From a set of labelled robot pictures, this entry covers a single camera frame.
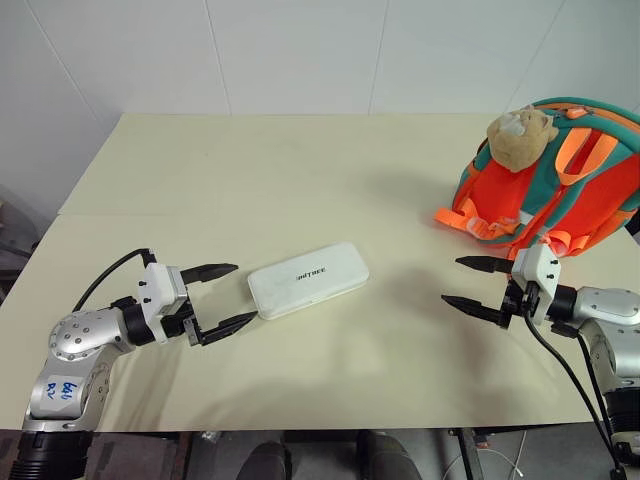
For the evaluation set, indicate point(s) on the orange and teal backpack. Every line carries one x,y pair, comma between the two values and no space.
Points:
560,200

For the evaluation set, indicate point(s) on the white rectangular case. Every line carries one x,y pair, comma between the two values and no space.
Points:
307,280

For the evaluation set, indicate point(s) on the black object at edge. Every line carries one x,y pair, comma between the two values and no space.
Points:
635,220

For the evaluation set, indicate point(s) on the tan plush animal head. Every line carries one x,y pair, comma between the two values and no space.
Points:
517,142

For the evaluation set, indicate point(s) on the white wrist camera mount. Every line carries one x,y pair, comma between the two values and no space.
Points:
156,285
540,267

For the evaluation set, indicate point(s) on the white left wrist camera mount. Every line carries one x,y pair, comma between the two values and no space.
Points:
156,285

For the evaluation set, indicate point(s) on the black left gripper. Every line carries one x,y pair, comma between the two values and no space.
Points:
187,325

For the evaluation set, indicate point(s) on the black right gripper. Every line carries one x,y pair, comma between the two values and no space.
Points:
520,300

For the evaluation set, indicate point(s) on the black metal table leg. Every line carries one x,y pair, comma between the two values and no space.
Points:
470,455

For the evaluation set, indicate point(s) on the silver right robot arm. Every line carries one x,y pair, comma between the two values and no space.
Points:
605,310

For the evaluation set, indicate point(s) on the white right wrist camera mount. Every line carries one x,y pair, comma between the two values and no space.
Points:
540,267

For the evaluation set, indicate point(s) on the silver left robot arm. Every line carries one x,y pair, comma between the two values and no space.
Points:
80,345

